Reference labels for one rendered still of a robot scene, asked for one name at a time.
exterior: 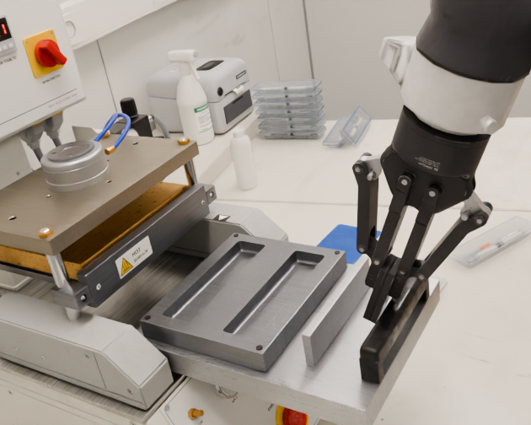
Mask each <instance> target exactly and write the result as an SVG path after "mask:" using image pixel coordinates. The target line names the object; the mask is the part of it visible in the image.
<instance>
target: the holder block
mask: <svg viewBox="0 0 531 425"><path fill-rule="evenodd" d="M346 269H347V264H346V252H345V251H343V250H333V249H328V248H323V247H318V246H312V245H303V244H298V243H293V242H287V241H282V240H277V239H267V238H262V237H257V236H252V235H247V234H237V233H233V234H232V235H231V236H230V237H229V238H228V239H226V240H225V241H224V242H223V243H222V244H221V245H220V246H219V247H218V248H216V249H215V250H214V251H213V252H212V253H211V254H210V255H209V256H208V257H207V258H206V259H205V260H204V261H203V262H202V263H201V264H200V265H199V266H198V267H196V268H195V269H194V270H193V271H192V272H191V273H190V274H189V275H188V276H187V277H185V278H184V279H183V280H182V281H181V282H180V283H179V284H178V285H177V286H176V287H174V288H173V289H172V290H171V291H170V292H169V293H168V294H167V295H166V296H164V297H163V298H162V299H161V300H160V301H159V302H158V303H157V304H156V305H155V306H153V307H152V308H151V309H150V310H149V311H148V312H147V313H146V314H145V315H144V316H143V317H142V318H141V319H140V320H139V322H140V325H141V328H142V333H143V335H144V337H146V338H149V339H152V340H155V341H158V342H163V343H167V344H169V345H173V346H176V347H181V348H184V349H187V350H190V351H193V352H198V353H201V354H204V355H207V356H210V357H214V358H218V359H222V360H224V361H228V362H230V363H236V364H238V365H242V366H245V367H248V368H251V369H256V370H259V371H262V372H265V373H266V372H267V371H268V370H269V368H270V367H271V365H272V364H273V363H274V362H275V361H276V360H277V358H278V357H279V356H280V354H281V353H282V352H283V350H284V349H285V348H286V346H287V345H288V343H289V342H290V341H291V340H292V339H293V338H294V336H295V335H296V334H297V333H298V331H299V330H300V328H301V327H302V326H303V324H304V323H305V322H306V320H307V319H308V318H309V316H310V315H311V314H312V313H313V312H314V310H315V309H316V308H317V306H318V305H319V304H320V302H321V301H322V300H323V298H324V297H325V295H326V294H327V293H328V292H329V291H330V290H331V288H332V287H333V286H334V285H335V283H336V282H337V280H338V279H339V278H340V276H341V275H342V274H343V272H344V271H345V270H346Z"/></svg>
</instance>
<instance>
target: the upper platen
mask: <svg viewBox="0 0 531 425"><path fill-rule="evenodd" d="M188 189H189V188H188V185H182V184H175V183H169V182H162V181H160V182H159V183H158V184H156V185H155V186H153V187H152V188H150V189H149V190H148V191H146V192H144V193H143V194H141V195H140V196H139V197H138V198H136V199H135V200H133V201H132V202H130V203H129V204H127V205H126V206H125V207H123V208H122V209H121V210H119V211H118V212H116V213H115V214H113V215H112V216H111V217H109V218H107V219H106V220H105V221H104V222H103V223H101V224H99V225H98V226H97V227H95V228H94V229H92V230H90V231H89V232H88V233H86V234H85V235H84V236H83V237H81V238H80V239H78V240H76V241H75V242H74V243H72V244H71V245H69V246H68V247H67V248H66V249H64V250H62V251H61V255H62V259H63V261H64V264H65V267H66V269H67V273H68V276H69V278H70V281H73V282H78V278H77V275H76V274H77V273H78V272H80V271H81V270H82V269H84V268H85V267H86V266H87V265H88V264H90V263H91V262H92V261H94V260H95V259H96V258H98V257H99V256H101V255H102V254H103V253H105V252H106V251H107V250H108V249H109V248H111V247H112V246H113V245H115V244H116V243H118V242H119V241H120V240H122V239H123V238H124V237H126V236H127V235H128V234H129V233H130V232H132V231H133V230H134V229H136V228H137V227H139V226H140V225H141V224H143V223H144V222H146V221H147V220H148V219H150V218H151V217H152V216H153V215H154V214H155V213H157V212H158V211H160V210H161V209H162V208H164V207H165V206H167V205H168V204H169V203H171V202H172V201H173V200H174V199H175V198H177V197H178V196H180V195H181V194H182V193H184V192H185V191H186V190H188ZM0 270H3V271H6V272H12V273H15V274H19V275H22V276H26V277H32V278H35V279H38V280H41V281H45V282H51V283H55V280H54V277H53V276H52V273H51V269H50V267H49V264H48V261H47V259H46V255H45V254H41V253H37V252H34V251H29V250H23V249H19V248H15V247H11V246H7V245H0ZM55 284H56V283H55Z"/></svg>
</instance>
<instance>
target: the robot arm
mask: <svg viewBox="0 0 531 425"><path fill-rule="evenodd" d="M379 58H380V60H381V61H382V62H383V64H384V65H385V67H386V68H387V69H388V70H389V71H390V73H391V74H392V76H393V77H394V79H395V80H396V82H397V83H398V84H399V85H400V97H401V99H402V101H403V104H404V105H403V108H402V111H401V114H400V118H399V121H398V124H397V127H396V129H395V132H394V136H393V139H392V142H391V144H390V145H389V146H388V147H387V148H386V149H385V151H384V152H383V153H382V154H380V155H373V156H372V155H371V154H370V153H363V154H362V156H361V157H360V158H359V159H358V160H357V161H356V163H354V165H353V166H352V171H353V174H354V176H355V179H356V181H357V185H358V191H357V251H358V252H359V253H360V254H366V255H367V256H368V257H369V258H370V259H371V265H370V267H369V270H368V273H367V276H366V279H365V284H366V285H367V286H369V287H370V288H373V291H372V293H371V296H370V299H369V301H368V303H367V308H366V310H365V312H364V315H363V318H364V319H366V320H370V321H371V322H372V323H374V324H375V323H376V322H377V320H378V318H379V317H380V315H381V314H382V313H383V311H384V309H385V308H386V305H387V303H388V301H389V297H392V298H394V299H398V298H399V297H400V296H401V294H402V293H403V292H404V290H405V286H406V284H407V282H408V280H409V277H416V278H417V279H418V280H419V281H421V282H425V281H427V280H428V279H429V277H430V276H431V275H432V274H433V273H434V272H435V271H436V270H437V269H438V268H439V267H440V266H441V264H442V263H443V262H444V261H445V260H446V259H447V257H448V256H449V255H450V254H451V253H452V252H453V250H454V249H455V248H456V247H457V246H458V245H459V243H460V242H461V241H462V240H463V239H464V237H465V236H466V235H467V234H468V233H471V232H473V231H475V230H477V229H479V228H481V227H483V226H485V225H486V223H487V221H488V219H489V217H490V215H491V212H492V210H493V206H492V205H491V203H489V202H483V201H481V199H480V198H479V197H478V196H477V194H476V193H475V192H474V190H475V187H476V181H475V171H476V170H477V168H478V165H479V163H480V160H481V158H482V156H483V154H484V152H485V149H486V146H487V144H488V142H489V140H490V138H491V135H492V134H493V133H495V132H497V131H498V130H500V129H501V128H502V127H504V125H505V123H506V121H507V118H508V116H509V114H510V111H511V109H512V107H513V104H514V102H515V100H516V98H517V97H518V93H519V91H520V89H521V87H522V85H523V82H524V80H525V78H526V76H528V75H529V74H530V71H531V0H432V9H431V12H430V14H429V16H428V17H427V19H426V21H425V23H424V24H423V26H422V27H421V30H420V32H419V33H418V35H417V36H393V37H384V38H383V43H382V45H381V48H380V51H379ZM382 169H383V173H384V175H385V178H386V181H387V183H388V185H389V189H390V191H391V193H392V195H393V197H392V200H391V203H390V205H389V212H388V214H387V217H386V219H385V222H384V225H383V228H382V231H381V234H380V236H379V239H378V240H376V238H377V221H378V184H379V176H380V175H381V174H382ZM461 202H464V205H463V207H462V209H461V210H460V217H459V219H458V220H457V221H456V222H455V223H454V224H453V226H452V227H451V228H450V229H449V231H448V232H447V233H446V234H445V235H444V236H443V237H442V238H441V240H440V241H439V242H438V243H437V244H436V246H435V247H434V248H433V249H432V251H431V252H430V253H429V254H428V255H427V257H426V258H425V259H424V260H418V259H417V258H418V255H419V254H420V251H421V247H422V246H423V243H424V241H425V238H426V235H427V233H428V230H429V228H430V226H431V224H432V220H433V218H434V216H435V214H436V213H440V212H443V211H445V210H447V209H449V208H450V207H453V206H455V205H457V204H459V203H461ZM408 206H411V207H414V208H415V209H416V210H418V213H417V215H416V220H415V223H414V226H413V229H412V230H411V233H410V237H409V239H408V241H407V244H406V247H405V250H404V253H403V255H402V257H401V258H400V257H398V256H395V255H393V254H391V253H390V252H391V251H392V249H393V245H394V242H395V240H396V237H397V234H398V232H399V230H400V226H401V224H402V221H403V219H404V216H405V213H406V210H407V207H408Z"/></svg>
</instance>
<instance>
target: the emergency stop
mask: <svg viewBox="0 0 531 425"><path fill-rule="evenodd" d="M282 421H283V425H306V424H307V414H305V413H302V412H298V411H294V410H292V409H289V408H286V407H285V408H284V410H283V413H282Z"/></svg>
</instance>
